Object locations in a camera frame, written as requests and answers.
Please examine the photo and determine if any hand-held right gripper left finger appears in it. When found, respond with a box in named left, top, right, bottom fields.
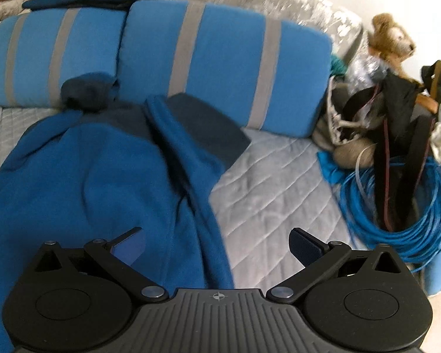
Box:
left=34, top=227, right=170, bottom=301

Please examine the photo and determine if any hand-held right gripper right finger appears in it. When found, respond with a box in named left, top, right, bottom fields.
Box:
left=266, top=228, right=409, bottom=304

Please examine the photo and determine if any blue fleece jacket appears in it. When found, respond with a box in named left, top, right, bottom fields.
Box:
left=0, top=73, right=252, bottom=290

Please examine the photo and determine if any bright blue cloth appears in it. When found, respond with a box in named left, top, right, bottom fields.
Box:
left=318, top=150, right=353, bottom=185

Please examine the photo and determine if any teal cloth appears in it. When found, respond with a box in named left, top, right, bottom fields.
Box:
left=330, top=54, right=350, bottom=80

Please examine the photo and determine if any clear plastic wrap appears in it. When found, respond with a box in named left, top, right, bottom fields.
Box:
left=349, top=53, right=390, bottom=82

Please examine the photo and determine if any blue striped pillow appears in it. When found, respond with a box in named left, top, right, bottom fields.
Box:
left=117, top=0, right=333, bottom=139
left=0, top=5, right=128, bottom=109

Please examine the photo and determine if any brown teddy bear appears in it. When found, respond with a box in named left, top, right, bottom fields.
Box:
left=367, top=13, right=439, bottom=114

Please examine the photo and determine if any blue cable coil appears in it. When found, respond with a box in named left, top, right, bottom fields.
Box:
left=340, top=154, right=441, bottom=264

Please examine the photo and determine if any black strap bag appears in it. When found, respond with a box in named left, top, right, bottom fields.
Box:
left=343, top=70, right=436, bottom=232

